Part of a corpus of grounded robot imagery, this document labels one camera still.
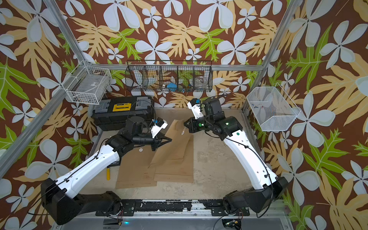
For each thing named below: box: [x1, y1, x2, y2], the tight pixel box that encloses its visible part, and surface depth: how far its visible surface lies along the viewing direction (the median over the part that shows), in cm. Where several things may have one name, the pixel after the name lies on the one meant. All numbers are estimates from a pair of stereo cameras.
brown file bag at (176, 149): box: [148, 119, 193, 169], surface depth 70 cm
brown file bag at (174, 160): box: [148, 120, 194, 184], surface depth 87 cm
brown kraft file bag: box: [115, 144, 158, 190], surface depth 86 cm
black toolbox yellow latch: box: [92, 95, 155, 132], surface depth 98 cm
